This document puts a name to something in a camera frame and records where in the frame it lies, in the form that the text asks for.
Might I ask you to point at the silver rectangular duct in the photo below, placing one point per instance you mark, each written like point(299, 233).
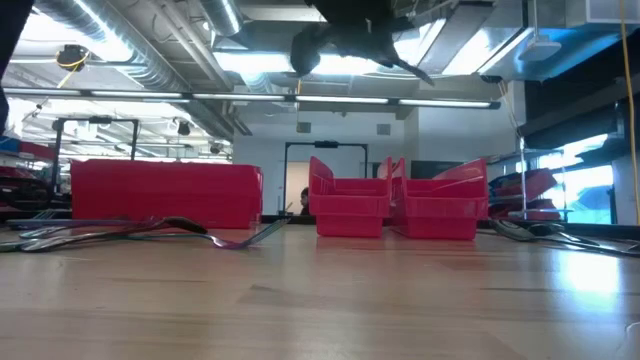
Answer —
point(475, 45)

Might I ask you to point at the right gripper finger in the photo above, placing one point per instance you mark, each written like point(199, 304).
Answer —
point(400, 65)

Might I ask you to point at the iridescent table knife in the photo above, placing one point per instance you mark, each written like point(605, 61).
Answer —
point(75, 222)
point(12, 245)

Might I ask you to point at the black rig frame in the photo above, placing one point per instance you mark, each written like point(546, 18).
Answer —
point(100, 120)

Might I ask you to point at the red tilted storage bin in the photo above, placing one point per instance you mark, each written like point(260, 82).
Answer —
point(535, 182)
point(530, 209)

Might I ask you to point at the white ceiling device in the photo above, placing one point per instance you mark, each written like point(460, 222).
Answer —
point(540, 51)

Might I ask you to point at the black shelf board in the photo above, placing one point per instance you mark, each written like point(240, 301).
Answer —
point(565, 135)

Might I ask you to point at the grey wall vent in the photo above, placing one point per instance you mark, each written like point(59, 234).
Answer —
point(383, 129)
point(303, 127)

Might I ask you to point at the black ceiling lamp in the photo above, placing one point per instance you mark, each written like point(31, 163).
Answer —
point(184, 129)

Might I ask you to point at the person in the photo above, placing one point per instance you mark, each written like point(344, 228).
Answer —
point(304, 200)

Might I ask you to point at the red plastic bin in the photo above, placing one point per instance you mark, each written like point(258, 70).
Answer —
point(440, 210)
point(350, 210)
point(165, 192)

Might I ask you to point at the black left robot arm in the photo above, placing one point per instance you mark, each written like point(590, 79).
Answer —
point(10, 50)

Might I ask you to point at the long ceiling light strip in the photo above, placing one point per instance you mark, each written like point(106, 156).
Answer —
point(340, 99)

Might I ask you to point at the black metal spoon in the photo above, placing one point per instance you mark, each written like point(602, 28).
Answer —
point(187, 225)
point(512, 231)
point(547, 229)

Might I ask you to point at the silver spiral ventilation duct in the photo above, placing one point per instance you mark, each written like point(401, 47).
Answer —
point(135, 55)
point(222, 17)

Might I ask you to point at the bright window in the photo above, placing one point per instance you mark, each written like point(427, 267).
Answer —
point(590, 195)

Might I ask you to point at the shelf with coloured bins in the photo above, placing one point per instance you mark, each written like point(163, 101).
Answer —
point(30, 150)

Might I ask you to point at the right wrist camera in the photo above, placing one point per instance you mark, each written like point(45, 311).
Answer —
point(306, 52)

